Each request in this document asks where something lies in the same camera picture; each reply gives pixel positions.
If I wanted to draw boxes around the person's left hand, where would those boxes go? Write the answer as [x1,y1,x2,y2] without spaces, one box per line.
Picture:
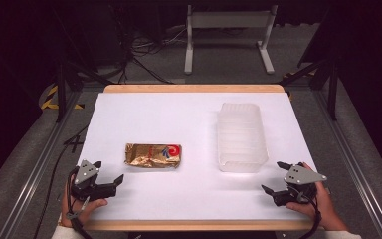
[60,184,109,229]

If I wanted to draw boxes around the bundle of black floor cables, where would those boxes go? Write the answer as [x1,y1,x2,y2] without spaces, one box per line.
[110,19,188,86]

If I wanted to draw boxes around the thin black floor cable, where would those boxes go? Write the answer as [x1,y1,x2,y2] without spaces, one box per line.
[32,124,91,239]

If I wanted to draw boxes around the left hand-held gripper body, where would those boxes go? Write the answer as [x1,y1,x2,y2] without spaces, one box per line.
[69,159,117,202]

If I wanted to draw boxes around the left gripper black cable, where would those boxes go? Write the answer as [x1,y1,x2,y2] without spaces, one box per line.
[65,166,94,239]

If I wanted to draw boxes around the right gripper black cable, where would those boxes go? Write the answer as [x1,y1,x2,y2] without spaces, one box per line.
[287,185,323,239]

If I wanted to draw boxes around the person's right hand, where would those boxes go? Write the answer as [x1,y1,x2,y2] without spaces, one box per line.
[285,161,341,232]

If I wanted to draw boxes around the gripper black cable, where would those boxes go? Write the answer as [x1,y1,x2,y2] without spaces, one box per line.
[287,185,323,239]
[65,166,94,239]

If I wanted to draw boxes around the white paper sheet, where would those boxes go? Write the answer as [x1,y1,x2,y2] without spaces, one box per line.
[78,92,318,222]

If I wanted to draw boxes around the white metal frame stand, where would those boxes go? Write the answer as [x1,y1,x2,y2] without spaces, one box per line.
[183,4,279,76]

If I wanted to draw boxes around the gold snack wrapper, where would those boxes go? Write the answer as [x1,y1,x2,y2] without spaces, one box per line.
[123,142,183,169]

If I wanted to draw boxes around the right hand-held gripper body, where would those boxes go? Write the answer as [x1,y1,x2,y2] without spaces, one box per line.
[272,163,328,207]

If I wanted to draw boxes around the aluminium rail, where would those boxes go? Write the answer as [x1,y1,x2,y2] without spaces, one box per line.
[0,91,83,239]
[312,89,382,239]

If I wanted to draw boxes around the translucent plastic container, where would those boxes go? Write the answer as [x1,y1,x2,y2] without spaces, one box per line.
[216,102,270,173]

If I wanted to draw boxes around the black metal stand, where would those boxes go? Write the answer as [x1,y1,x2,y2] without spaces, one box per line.
[50,9,114,123]
[278,59,342,121]

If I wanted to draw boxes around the yellow black floor tape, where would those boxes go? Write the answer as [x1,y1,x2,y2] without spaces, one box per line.
[39,85,86,111]

